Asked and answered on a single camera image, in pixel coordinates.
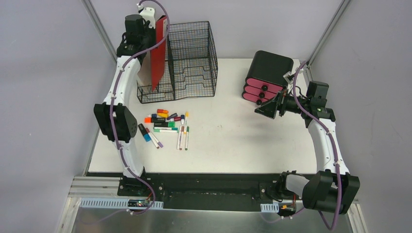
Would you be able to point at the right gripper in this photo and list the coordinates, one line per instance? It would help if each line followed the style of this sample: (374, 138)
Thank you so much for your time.
(269, 108)

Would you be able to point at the red A4 folder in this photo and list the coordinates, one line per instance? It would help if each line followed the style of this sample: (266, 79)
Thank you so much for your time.
(159, 53)

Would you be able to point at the white A4 folder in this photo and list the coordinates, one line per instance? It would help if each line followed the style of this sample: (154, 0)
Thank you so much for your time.
(144, 76)

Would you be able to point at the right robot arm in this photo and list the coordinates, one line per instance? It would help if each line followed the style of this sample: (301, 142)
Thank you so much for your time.
(332, 187)

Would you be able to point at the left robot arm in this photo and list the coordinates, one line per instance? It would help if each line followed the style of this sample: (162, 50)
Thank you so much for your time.
(113, 116)

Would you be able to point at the black pink drawer unit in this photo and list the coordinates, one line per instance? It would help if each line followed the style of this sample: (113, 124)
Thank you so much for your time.
(265, 77)

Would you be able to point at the yellow cap white marker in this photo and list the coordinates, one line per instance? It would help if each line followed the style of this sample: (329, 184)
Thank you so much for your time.
(184, 118)

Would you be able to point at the brown cap white marker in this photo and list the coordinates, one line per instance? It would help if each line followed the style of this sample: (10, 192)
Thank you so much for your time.
(180, 138)

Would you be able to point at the green cap black marker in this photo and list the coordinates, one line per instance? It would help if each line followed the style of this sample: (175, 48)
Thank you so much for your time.
(169, 124)

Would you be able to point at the yellow highlighter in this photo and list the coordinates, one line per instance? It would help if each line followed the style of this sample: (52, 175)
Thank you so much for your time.
(163, 115)

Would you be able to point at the purple cap white marker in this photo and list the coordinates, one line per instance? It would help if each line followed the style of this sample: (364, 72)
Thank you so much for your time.
(155, 139)

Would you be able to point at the orange cap black marker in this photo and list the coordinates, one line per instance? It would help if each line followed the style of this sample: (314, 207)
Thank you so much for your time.
(154, 119)

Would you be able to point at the black blue marker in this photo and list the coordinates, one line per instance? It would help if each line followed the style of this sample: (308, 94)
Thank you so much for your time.
(144, 132)

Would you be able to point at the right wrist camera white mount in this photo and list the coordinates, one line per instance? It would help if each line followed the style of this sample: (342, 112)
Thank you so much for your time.
(289, 76)

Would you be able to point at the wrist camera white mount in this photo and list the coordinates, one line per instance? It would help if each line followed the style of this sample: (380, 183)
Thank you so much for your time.
(148, 14)
(289, 76)

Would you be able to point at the black wire mesh desk organizer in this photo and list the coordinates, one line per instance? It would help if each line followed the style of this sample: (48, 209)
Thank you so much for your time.
(191, 65)

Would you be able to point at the black mounting base plate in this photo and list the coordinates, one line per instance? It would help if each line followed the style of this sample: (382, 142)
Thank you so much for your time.
(209, 191)

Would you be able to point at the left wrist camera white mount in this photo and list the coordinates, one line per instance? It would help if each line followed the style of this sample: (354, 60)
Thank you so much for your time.
(148, 14)

